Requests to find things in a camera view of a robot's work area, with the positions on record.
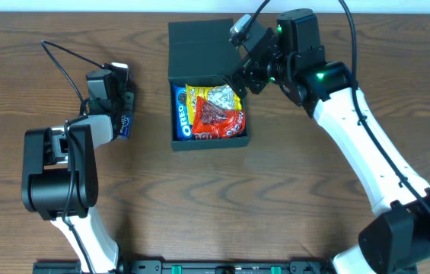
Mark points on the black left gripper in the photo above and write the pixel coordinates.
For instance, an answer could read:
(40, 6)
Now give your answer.
(128, 100)

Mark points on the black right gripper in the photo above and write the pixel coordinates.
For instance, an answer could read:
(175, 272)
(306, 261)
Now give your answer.
(255, 81)

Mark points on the yellow Hacks candy bag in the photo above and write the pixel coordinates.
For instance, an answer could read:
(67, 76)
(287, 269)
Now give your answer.
(221, 96)

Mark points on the blue Eclipse mint pack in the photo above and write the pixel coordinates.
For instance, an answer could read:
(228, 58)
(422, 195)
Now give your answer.
(125, 126)

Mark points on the black box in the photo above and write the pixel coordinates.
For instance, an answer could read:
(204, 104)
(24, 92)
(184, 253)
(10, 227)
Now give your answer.
(199, 54)

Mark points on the red Hacks candy bag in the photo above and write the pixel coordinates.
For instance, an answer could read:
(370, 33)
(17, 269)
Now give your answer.
(212, 122)

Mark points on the blue Oreo cookie pack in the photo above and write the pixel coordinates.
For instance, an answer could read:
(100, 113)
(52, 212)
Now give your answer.
(183, 128)

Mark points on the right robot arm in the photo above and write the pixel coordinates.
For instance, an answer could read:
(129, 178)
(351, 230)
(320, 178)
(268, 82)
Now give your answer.
(292, 57)

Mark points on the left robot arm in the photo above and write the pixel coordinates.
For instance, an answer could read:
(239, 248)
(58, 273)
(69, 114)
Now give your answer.
(59, 176)

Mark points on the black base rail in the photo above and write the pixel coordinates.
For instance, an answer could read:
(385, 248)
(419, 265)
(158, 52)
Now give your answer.
(159, 267)

